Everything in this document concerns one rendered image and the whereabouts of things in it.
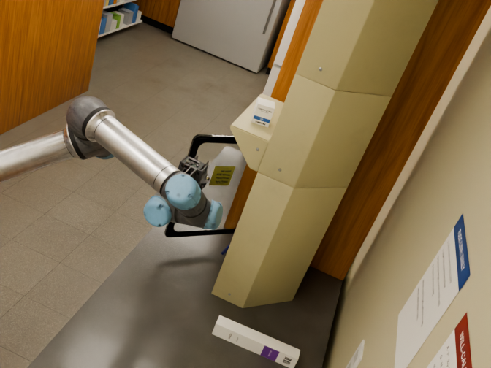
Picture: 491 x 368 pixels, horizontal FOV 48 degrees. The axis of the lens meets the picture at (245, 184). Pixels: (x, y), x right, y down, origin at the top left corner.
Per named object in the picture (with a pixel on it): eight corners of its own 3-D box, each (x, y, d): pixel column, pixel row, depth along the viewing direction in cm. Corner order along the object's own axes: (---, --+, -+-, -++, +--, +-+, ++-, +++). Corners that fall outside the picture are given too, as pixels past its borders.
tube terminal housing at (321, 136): (302, 271, 201) (394, 79, 163) (282, 327, 173) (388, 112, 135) (240, 242, 204) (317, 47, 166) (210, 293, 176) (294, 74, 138)
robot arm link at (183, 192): (73, 71, 143) (209, 178, 125) (91, 93, 153) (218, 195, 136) (41, 103, 141) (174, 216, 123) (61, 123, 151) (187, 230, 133)
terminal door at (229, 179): (241, 233, 200) (278, 139, 180) (164, 237, 184) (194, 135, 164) (240, 231, 201) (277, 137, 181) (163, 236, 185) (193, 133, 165)
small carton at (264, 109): (267, 120, 160) (275, 101, 157) (267, 127, 155) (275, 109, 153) (251, 115, 159) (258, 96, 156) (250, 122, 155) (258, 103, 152)
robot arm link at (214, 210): (209, 222, 133) (167, 214, 136) (218, 235, 144) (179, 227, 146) (217, 192, 136) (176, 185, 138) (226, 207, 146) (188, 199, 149)
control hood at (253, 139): (283, 133, 181) (294, 106, 176) (257, 172, 153) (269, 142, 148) (251, 120, 182) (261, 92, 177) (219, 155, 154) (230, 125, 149)
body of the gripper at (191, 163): (210, 163, 161) (195, 180, 150) (202, 188, 165) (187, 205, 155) (186, 153, 162) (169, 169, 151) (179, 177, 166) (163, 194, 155)
